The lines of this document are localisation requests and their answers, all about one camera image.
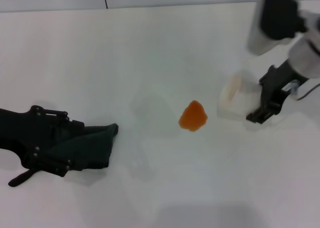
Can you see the orange brown liquid puddle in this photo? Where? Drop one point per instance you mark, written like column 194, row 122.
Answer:
column 192, row 116

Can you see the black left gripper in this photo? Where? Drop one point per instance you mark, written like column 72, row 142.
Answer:
column 22, row 133

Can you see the silver right wrist connector plug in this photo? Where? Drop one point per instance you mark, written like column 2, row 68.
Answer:
column 291, row 86

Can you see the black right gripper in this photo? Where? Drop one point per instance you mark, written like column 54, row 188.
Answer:
column 275, row 85

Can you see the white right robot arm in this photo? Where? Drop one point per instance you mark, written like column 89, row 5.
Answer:
column 306, row 55

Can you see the white paper cup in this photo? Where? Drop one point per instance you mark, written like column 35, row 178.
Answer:
column 237, row 100

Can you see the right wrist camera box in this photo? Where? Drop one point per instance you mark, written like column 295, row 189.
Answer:
column 275, row 15

